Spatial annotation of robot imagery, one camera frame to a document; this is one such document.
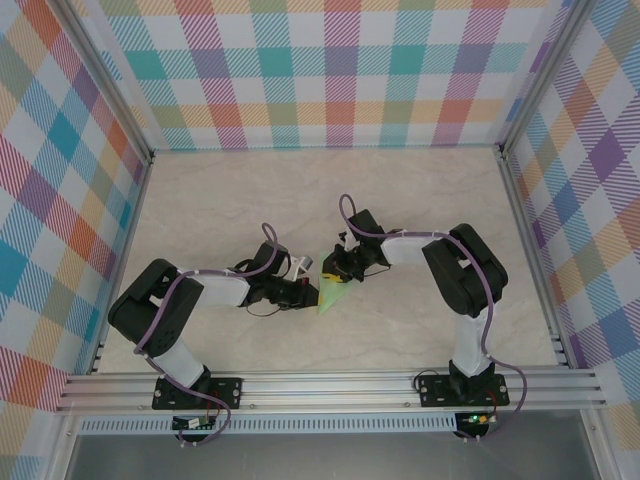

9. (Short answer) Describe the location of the grey metal panel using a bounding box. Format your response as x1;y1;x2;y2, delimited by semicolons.
63;430;601;480

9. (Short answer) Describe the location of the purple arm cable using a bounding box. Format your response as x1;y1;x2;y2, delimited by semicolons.
338;193;530;444
133;222;280;447

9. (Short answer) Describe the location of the aluminium mounting rail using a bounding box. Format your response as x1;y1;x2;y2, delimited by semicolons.
54;367;609;414

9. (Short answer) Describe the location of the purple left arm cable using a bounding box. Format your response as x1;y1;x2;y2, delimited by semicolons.
133;222;280;447

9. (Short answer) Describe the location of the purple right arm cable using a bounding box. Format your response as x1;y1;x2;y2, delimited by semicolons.
338;193;530;444

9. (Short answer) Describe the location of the light green paper sheet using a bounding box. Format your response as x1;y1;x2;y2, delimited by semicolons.
315;252;357;316

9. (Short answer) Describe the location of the perforated metal cable duct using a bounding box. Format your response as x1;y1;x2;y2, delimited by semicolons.
79;417;459;434

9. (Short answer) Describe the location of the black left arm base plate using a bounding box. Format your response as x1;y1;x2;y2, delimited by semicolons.
152;375;245;412

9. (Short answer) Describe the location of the aluminium frame post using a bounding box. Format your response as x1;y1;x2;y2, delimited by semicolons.
497;0;596;161
49;0;157;165

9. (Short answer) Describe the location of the aluminium side rail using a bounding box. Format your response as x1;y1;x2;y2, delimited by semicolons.
88;154;156;376
498;147;572;371

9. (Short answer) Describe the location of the thin black left gripper cable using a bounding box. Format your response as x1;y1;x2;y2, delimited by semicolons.
247;303;290;320

